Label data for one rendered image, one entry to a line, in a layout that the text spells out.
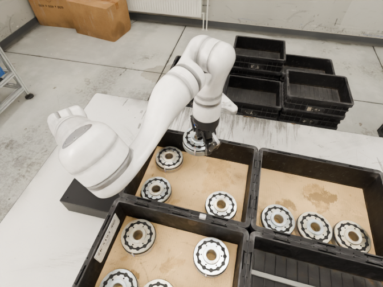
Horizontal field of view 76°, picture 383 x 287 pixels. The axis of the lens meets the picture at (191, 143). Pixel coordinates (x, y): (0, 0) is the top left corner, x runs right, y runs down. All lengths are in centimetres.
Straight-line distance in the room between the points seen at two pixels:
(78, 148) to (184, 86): 21
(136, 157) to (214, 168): 55
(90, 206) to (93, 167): 60
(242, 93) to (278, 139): 79
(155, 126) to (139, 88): 221
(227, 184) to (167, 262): 33
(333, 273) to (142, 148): 67
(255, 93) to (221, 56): 148
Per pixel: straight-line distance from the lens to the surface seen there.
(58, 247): 104
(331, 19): 370
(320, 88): 201
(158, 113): 43
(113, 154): 38
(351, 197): 102
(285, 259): 84
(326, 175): 98
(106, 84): 277
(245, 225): 73
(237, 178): 91
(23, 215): 117
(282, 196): 92
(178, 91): 45
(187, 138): 78
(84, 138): 37
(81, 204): 98
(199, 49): 53
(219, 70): 52
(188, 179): 89
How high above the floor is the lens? 160
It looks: 51 degrees down
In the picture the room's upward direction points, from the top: straight up
